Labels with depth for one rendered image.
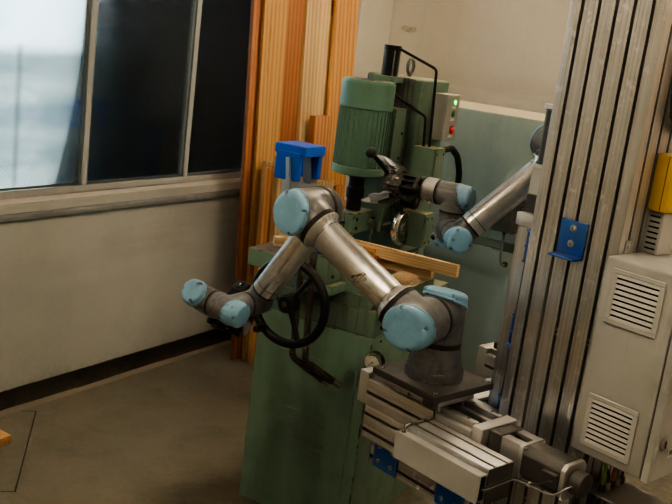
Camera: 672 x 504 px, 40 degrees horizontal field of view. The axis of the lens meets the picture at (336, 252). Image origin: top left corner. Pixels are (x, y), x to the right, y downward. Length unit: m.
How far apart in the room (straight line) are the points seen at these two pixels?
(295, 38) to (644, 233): 2.77
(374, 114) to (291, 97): 1.75
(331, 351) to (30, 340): 1.41
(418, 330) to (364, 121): 1.00
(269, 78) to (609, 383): 2.73
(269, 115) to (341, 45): 0.69
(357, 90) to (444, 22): 2.55
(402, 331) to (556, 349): 0.39
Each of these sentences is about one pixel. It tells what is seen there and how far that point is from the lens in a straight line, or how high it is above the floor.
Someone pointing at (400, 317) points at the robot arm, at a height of 1.01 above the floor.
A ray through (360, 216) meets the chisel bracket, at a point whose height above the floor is 1.06.
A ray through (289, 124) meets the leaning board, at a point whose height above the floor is 1.16.
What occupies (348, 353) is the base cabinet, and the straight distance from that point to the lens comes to 3.02.
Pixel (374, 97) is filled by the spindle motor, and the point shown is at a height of 1.45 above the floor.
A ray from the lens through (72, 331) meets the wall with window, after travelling 4.09.
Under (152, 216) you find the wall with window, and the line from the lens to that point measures 4.25.
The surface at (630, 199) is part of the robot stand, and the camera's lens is 2.19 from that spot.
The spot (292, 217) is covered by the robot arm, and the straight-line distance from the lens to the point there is 2.33.
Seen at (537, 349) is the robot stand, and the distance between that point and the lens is 2.36.
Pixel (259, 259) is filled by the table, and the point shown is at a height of 0.87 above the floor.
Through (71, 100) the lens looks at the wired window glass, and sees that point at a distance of 3.92.
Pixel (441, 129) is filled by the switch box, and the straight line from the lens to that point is 3.25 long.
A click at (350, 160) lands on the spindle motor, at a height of 1.24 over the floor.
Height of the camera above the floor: 1.64
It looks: 13 degrees down
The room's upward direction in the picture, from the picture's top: 7 degrees clockwise
